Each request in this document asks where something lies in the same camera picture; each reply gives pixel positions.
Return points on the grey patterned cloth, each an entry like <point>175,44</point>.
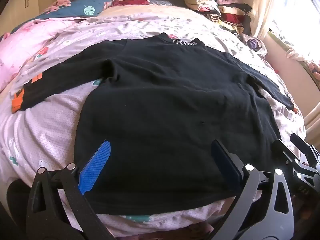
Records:
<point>160,3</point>

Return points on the lilac strawberry print duvet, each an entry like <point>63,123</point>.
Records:
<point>50,125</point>

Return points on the pink quilt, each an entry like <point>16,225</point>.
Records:
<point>20,52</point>

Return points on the blue floral quilt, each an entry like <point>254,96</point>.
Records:
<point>82,6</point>

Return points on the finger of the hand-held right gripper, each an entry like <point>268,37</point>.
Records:
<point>303,146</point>
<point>285,155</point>

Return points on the cream curtain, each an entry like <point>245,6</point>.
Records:
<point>267,5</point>

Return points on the red and cream pillow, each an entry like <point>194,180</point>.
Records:
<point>132,2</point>

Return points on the crumpled colourful clothes heap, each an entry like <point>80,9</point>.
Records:
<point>312,66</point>

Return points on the cream wardrobe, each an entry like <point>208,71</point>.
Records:
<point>37,0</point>

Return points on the black sweater with orange cuffs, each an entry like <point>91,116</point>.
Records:
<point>162,105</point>

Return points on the bag with purple cloth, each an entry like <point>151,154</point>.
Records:
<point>253,43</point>

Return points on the beige bed sheet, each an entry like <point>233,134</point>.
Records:
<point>150,11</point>

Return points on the pile of folded clothes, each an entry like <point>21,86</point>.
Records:
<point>212,5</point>

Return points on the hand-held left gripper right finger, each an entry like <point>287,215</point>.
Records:
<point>225,170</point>

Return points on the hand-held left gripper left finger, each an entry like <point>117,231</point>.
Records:
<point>96,167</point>

